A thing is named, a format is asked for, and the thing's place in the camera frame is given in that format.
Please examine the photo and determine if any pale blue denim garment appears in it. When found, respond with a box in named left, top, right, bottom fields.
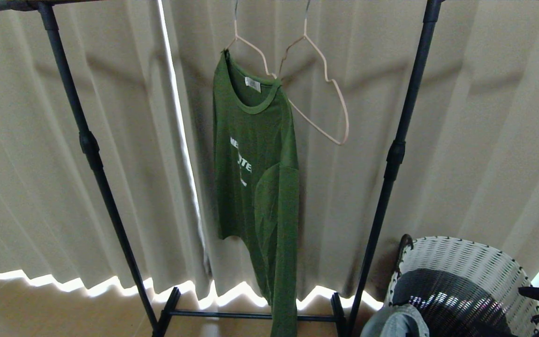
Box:
left=360, top=304, right=430, bottom=337

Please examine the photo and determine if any green long-sleeved shirt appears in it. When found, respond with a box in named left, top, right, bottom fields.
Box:
left=212, top=49, right=300, bottom=337

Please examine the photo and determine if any pink clothes hanger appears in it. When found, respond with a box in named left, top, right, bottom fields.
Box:
left=224, top=0, right=278, bottom=79
left=278, top=0, right=350, bottom=146

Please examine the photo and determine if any white laundry basket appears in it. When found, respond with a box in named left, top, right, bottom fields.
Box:
left=384, top=234, right=539, bottom=337

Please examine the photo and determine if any black clothes rack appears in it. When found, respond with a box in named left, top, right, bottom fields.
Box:
left=0, top=0, right=539, bottom=337

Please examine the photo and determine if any beige curtain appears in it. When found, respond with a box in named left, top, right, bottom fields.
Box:
left=0, top=0, right=539, bottom=312

